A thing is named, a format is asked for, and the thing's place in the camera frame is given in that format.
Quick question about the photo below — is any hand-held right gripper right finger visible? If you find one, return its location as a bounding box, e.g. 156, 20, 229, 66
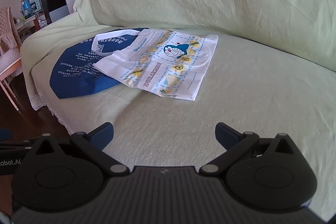
199, 122, 303, 176

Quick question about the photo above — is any white cartoon print shopping bag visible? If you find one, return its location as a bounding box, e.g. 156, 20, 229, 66
93, 28, 219, 102

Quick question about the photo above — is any blue water jug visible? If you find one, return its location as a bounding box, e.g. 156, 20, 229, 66
21, 0, 32, 16

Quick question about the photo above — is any chair with quilted cover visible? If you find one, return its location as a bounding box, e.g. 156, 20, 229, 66
0, 7, 24, 110

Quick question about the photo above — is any blue shopping bag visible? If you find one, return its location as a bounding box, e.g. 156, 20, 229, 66
49, 28, 150, 100

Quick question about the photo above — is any black cabinet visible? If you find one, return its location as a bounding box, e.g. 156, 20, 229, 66
39, 0, 70, 25

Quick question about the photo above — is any cluttered side table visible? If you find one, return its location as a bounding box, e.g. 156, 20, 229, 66
14, 14, 40, 39

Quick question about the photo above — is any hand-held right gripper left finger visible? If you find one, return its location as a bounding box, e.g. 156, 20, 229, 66
28, 122, 130, 176

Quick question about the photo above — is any sofa with green cover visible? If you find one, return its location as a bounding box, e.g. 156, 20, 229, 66
20, 0, 336, 214

